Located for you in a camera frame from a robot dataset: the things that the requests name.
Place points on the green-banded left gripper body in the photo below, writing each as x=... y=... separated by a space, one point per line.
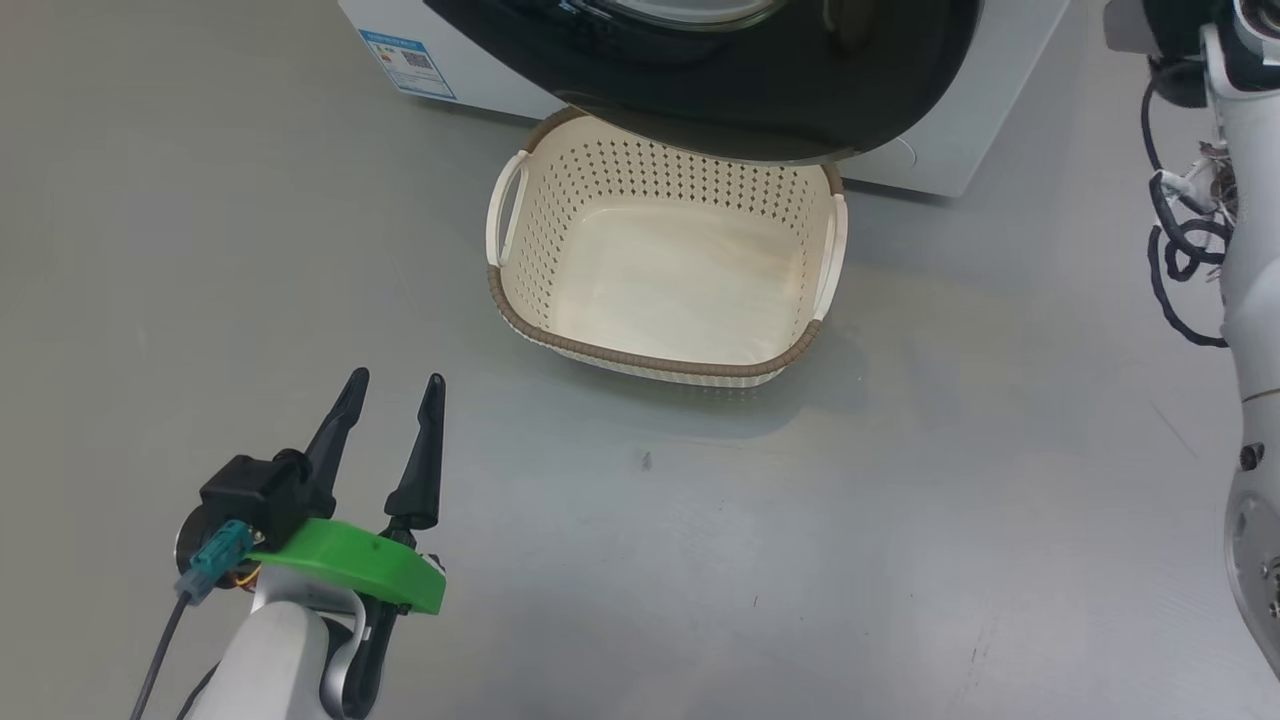
x=350 y=560

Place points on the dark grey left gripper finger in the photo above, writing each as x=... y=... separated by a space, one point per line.
x=330 y=440
x=420 y=480

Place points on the black glass washing machine door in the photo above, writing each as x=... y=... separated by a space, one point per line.
x=760 y=100

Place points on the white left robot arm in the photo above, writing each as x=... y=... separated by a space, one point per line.
x=270 y=660

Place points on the cream perforated laundry basket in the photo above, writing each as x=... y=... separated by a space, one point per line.
x=680 y=280

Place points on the white washing machine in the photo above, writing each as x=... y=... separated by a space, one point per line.
x=960 y=130

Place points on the blue energy label sticker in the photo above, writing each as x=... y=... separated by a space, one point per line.
x=408 y=65

